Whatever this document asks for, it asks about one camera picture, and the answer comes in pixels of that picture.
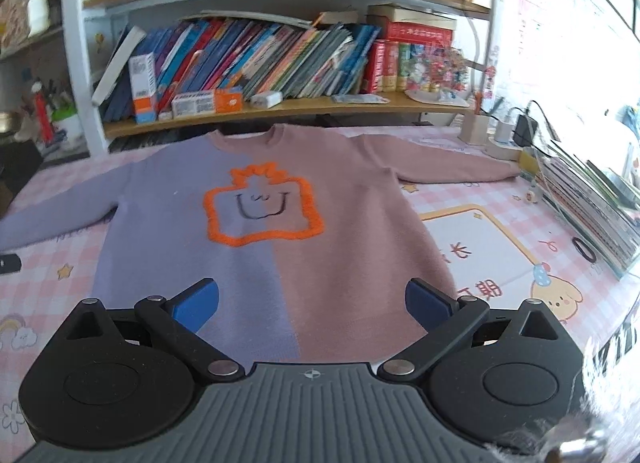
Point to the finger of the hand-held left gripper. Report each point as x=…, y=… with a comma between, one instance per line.
x=9, y=263

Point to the pink wall calendar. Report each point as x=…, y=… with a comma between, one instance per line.
x=560, y=18

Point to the white power strip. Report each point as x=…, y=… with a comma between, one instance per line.
x=502, y=149

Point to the green and white cup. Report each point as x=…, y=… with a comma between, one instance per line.
x=67, y=125

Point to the slanted stack of books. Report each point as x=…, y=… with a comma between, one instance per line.
x=585, y=198

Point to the tall white and orange box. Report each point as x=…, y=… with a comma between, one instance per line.
x=143, y=88

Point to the red bottle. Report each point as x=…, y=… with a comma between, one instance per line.
x=42, y=113

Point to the purple and pink sweater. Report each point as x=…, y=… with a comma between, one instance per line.
x=325, y=243

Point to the red dictionary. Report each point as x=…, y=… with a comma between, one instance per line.
x=373, y=68

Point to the long white carton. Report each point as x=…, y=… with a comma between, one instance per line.
x=192, y=104

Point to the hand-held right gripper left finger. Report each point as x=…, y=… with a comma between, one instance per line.
x=195, y=307

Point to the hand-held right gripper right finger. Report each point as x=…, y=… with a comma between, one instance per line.
x=426, y=307

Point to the blue and white plastic packet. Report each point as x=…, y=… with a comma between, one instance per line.
x=360, y=98

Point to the row of colourful books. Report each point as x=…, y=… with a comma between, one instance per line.
x=280, y=58

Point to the white plug charger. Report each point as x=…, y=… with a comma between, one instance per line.
x=503, y=132

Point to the clear case of colourful figurines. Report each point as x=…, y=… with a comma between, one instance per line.
x=437, y=70

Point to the beige flat box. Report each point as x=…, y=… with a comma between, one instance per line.
x=410, y=14

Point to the black plug adapter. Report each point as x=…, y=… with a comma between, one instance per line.
x=526, y=130

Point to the beige pen holder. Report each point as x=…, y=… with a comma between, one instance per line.
x=475, y=129

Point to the red flat box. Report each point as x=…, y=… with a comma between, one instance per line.
x=420, y=34

